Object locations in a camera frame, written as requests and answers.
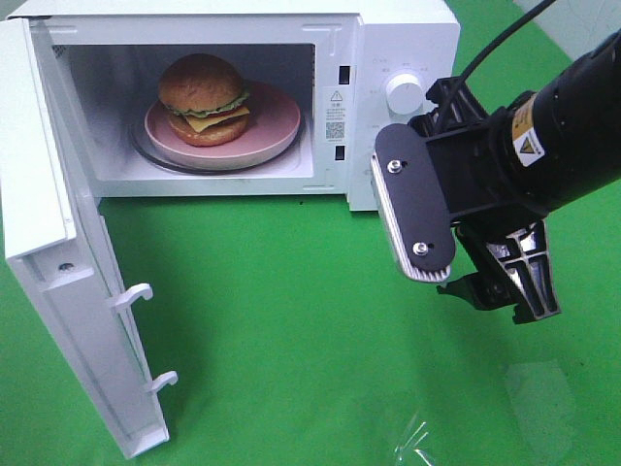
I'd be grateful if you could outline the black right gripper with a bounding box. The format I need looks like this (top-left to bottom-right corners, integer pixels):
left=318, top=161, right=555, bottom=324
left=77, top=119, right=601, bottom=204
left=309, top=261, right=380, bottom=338
left=407, top=77, right=562, bottom=324

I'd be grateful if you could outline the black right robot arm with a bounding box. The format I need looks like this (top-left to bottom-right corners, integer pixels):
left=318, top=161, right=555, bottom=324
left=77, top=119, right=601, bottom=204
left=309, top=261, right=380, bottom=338
left=409, top=33, right=620, bottom=324

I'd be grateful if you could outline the white microwave door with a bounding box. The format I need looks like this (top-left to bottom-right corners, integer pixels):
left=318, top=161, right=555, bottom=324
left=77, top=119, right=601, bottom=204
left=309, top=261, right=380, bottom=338
left=1, top=17, right=178, bottom=458

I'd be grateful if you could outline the clear tape strip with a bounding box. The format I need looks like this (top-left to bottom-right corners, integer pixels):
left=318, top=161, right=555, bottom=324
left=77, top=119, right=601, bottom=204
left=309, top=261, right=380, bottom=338
left=393, top=414, right=435, bottom=466

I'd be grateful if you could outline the upper white microwave knob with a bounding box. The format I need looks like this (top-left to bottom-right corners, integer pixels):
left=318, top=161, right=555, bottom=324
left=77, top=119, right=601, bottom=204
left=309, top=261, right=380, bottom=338
left=385, top=73, right=424, bottom=115

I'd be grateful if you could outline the pink round plate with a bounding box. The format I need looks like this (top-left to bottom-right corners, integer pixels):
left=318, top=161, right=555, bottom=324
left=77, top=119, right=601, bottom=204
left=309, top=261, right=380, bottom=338
left=144, top=82, right=302, bottom=172

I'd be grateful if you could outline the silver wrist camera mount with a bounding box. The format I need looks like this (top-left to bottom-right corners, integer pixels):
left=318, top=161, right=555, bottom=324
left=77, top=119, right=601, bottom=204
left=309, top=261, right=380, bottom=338
left=371, top=124, right=456, bottom=283

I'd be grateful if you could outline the white microwave oven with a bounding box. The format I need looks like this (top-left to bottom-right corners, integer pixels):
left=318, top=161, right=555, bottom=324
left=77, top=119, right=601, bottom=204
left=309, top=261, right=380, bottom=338
left=4, top=1, right=460, bottom=210

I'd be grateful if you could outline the glass microwave turntable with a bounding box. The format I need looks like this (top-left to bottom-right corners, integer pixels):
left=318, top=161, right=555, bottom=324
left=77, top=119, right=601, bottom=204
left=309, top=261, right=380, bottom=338
left=130, top=122, right=313, bottom=178

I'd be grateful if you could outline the burger with lettuce and cheese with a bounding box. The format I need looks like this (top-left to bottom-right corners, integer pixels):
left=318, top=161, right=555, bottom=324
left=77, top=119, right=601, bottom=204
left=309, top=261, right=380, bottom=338
left=158, top=53, right=250, bottom=147

